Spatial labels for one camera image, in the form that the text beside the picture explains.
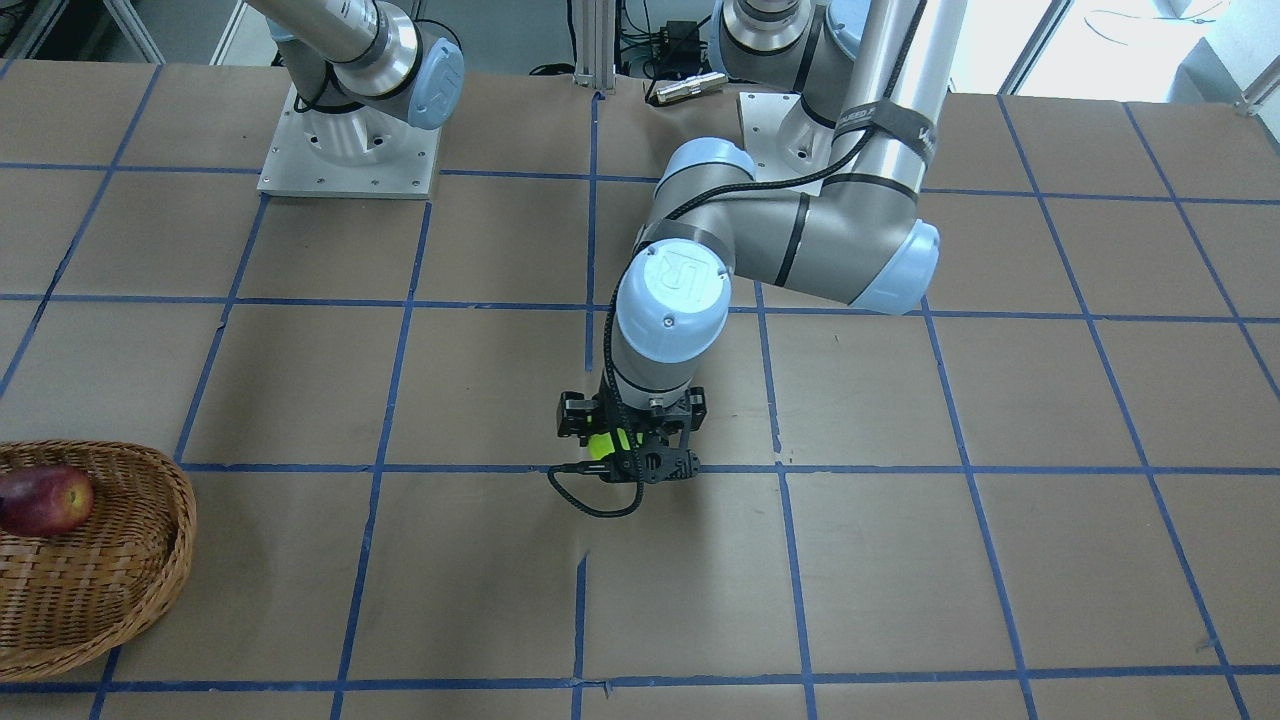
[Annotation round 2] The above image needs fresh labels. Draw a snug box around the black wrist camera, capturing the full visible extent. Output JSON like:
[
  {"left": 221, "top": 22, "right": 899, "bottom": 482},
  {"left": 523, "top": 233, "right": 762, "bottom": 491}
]
[{"left": 602, "top": 445, "right": 701, "bottom": 484}]

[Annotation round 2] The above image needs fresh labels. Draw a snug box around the aluminium frame post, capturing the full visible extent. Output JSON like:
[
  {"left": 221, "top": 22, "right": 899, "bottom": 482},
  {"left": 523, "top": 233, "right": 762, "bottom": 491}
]
[{"left": 568, "top": 1, "right": 620, "bottom": 97}]

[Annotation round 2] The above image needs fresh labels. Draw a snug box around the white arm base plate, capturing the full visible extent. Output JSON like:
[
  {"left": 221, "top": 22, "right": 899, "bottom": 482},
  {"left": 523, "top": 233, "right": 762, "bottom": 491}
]
[
  {"left": 257, "top": 87, "right": 440, "bottom": 201},
  {"left": 739, "top": 91, "right": 836, "bottom": 182}
]

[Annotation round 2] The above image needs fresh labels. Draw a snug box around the red yellow apple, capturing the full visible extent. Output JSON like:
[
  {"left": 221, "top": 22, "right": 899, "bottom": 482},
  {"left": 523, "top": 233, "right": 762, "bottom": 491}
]
[{"left": 1, "top": 465, "right": 95, "bottom": 537}]

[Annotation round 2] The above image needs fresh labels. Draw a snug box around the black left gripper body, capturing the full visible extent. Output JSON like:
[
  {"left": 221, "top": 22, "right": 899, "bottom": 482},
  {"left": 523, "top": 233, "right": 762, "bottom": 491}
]
[{"left": 557, "top": 387, "right": 707, "bottom": 447}]

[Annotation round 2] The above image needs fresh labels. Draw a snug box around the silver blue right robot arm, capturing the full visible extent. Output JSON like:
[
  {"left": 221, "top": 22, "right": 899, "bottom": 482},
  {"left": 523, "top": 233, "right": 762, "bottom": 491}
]
[{"left": 250, "top": 1, "right": 465, "bottom": 169}]

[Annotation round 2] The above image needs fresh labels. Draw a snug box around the green apple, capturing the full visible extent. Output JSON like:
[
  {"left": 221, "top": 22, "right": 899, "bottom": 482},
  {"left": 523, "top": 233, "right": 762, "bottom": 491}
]
[{"left": 586, "top": 428, "right": 632, "bottom": 461}]

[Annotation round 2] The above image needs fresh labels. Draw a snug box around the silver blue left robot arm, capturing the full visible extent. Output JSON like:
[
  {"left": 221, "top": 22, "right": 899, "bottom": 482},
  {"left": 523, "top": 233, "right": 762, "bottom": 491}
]
[{"left": 556, "top": 1, "right": 966, "bottom": 448}]

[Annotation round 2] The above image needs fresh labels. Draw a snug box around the woven wicker basket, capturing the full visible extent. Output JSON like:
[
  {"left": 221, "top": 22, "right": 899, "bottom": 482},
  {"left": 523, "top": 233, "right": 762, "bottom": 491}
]
[{"left": 1, "top": 439, "right": 197, "bottom": 683}]

